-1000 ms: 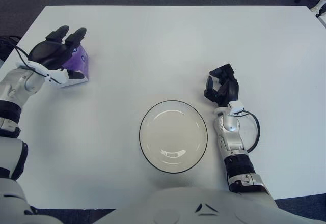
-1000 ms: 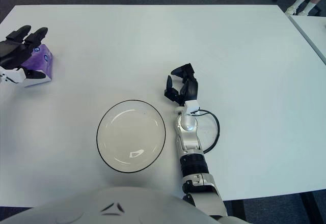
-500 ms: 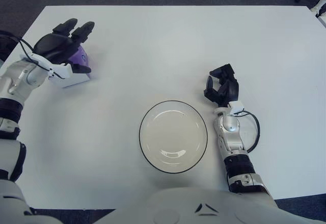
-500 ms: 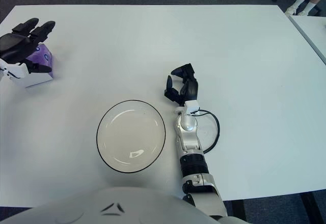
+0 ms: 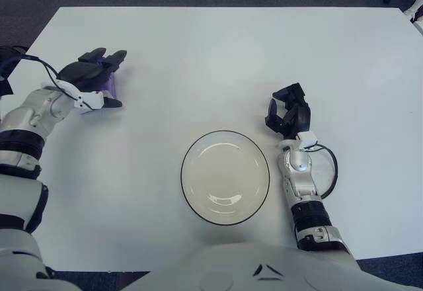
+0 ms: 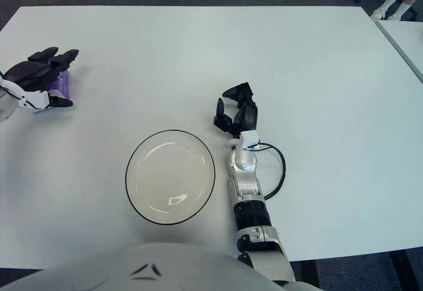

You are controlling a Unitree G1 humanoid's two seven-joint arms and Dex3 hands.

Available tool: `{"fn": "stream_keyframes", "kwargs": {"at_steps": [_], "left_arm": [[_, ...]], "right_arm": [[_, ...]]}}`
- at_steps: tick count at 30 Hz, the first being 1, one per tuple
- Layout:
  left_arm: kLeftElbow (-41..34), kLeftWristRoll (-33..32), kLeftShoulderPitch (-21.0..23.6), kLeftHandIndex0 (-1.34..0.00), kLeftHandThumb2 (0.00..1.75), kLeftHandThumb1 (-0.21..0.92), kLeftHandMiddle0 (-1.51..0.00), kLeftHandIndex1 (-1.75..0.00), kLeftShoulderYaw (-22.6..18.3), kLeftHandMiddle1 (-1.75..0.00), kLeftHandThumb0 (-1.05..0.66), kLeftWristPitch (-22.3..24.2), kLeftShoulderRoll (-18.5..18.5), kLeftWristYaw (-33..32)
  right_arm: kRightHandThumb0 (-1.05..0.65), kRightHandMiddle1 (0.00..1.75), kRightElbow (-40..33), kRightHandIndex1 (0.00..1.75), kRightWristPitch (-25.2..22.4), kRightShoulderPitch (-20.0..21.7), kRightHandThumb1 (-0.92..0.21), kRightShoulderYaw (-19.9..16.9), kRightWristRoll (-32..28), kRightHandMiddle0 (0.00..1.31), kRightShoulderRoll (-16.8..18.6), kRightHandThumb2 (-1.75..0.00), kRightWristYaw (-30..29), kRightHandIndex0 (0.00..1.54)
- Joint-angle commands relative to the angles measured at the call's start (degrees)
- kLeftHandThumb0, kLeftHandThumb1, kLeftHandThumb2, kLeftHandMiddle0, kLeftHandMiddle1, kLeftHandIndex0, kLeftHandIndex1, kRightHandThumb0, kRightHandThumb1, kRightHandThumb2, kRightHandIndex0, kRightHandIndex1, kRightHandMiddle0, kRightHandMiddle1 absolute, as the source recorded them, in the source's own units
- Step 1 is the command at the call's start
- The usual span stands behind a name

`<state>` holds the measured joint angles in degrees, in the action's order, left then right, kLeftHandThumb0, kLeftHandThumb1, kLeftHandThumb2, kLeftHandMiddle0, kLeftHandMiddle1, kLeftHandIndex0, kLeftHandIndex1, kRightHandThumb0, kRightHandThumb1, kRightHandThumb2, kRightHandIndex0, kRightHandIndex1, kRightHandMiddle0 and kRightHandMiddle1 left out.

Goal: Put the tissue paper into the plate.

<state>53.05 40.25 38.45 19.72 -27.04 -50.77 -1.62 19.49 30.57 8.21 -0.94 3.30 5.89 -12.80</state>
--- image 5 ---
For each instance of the white neighbouring table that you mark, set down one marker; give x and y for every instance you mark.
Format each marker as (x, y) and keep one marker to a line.
(419, 28)

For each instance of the purple tissue paper pack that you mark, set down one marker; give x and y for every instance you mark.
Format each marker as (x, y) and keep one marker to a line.
(112, 84)

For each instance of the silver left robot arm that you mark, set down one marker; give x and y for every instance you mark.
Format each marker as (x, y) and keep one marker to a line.
(29, 112)

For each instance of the black bag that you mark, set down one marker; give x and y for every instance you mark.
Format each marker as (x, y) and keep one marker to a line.
(8, 54)

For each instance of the person leg with white sock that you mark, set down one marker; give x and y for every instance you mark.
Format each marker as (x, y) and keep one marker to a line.
(417, 8)

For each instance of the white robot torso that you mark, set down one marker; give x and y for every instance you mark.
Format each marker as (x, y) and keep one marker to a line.
(215, 268)

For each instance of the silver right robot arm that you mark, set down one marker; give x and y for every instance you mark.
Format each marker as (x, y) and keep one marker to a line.
(307, 211)

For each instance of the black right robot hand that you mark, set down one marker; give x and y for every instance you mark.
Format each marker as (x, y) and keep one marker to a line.
(300, 115)

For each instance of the white plate with black rim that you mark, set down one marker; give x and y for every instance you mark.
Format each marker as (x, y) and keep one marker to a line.
(224, 178)

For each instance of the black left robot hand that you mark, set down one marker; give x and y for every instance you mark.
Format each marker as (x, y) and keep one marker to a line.
(82, 72)

